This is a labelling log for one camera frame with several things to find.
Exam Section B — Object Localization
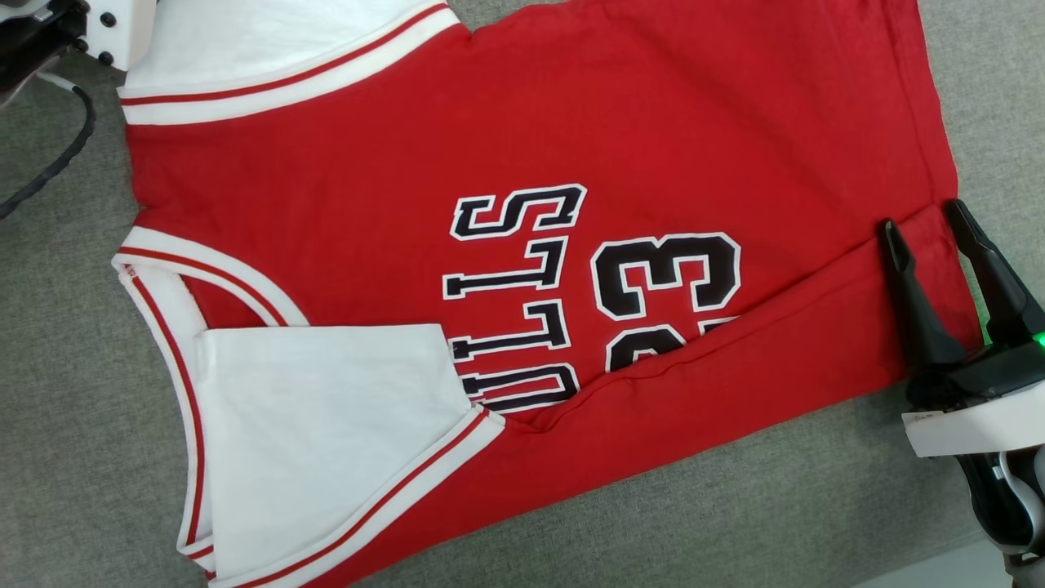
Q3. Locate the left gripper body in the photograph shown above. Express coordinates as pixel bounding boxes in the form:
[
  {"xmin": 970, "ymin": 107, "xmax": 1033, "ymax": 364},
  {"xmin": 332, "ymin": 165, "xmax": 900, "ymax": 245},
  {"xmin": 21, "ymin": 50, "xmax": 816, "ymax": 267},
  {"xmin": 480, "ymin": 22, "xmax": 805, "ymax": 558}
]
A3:
[{"xmin": 80, "ymin": 0, "xmax": 161, "ymax": 74}]

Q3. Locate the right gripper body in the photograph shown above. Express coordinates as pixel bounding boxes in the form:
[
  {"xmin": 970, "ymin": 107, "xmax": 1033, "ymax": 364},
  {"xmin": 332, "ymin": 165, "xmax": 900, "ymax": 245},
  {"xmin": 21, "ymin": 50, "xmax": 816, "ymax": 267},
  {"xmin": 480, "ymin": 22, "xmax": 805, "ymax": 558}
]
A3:
[{"xmin": 901, "ymin": 341, "xmax": 1045, "ymax": 459}]

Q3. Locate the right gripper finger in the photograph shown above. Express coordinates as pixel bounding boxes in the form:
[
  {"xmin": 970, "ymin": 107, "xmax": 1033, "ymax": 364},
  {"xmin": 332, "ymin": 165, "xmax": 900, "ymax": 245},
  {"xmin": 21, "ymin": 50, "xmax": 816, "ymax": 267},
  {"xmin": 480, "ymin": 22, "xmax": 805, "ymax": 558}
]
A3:
[
  {"xmin": 878, "ymin": 218, "xmax": 969, "ymax": 373},
  {"xmin": 944, "ymin": 198, "xmax": 1045, "ymax": 349}
]

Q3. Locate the red white basketball jersey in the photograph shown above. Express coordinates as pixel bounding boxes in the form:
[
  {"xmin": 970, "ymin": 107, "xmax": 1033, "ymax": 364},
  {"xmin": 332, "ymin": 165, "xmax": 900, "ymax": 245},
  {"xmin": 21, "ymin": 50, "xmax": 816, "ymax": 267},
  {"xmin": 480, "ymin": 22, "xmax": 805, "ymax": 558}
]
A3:
[{"xmin": 110, "ymin": 0, "xmax": 982, "ymax": 588}]

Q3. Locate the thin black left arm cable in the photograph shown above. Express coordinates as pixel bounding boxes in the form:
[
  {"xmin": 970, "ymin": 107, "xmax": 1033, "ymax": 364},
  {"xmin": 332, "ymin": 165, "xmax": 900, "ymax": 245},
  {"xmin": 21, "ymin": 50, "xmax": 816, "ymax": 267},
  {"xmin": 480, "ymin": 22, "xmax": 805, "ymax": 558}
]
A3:
[{"xmin": 0, "ymin": 80, "xmax": 98, "ymax": 220}]

